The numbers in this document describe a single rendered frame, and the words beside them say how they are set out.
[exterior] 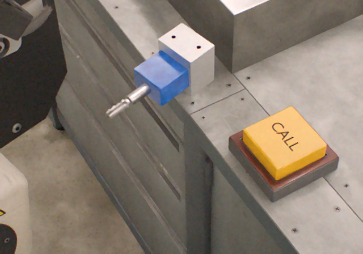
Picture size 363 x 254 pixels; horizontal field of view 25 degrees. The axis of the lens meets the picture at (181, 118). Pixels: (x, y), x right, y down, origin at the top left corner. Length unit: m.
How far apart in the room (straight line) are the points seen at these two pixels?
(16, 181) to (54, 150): 1.04
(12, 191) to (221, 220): 0.38
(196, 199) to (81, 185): 0.69
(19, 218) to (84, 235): 0.87
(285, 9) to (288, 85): 0.08
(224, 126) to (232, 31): 0.10
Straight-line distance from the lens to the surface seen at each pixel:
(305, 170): 0.81
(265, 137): 0.81
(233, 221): 1.09
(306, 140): 0.81
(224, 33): 0.88
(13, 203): 0.86
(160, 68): 0.86
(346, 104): 0.89
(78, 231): 1.75
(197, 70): 0.87
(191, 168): 1.11
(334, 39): 0.96
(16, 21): 0.46
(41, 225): 1.77
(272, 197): 0.80
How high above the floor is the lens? 1.47
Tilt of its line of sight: 50 degrees down
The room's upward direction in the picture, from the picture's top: 2 degrees counter-clockwise
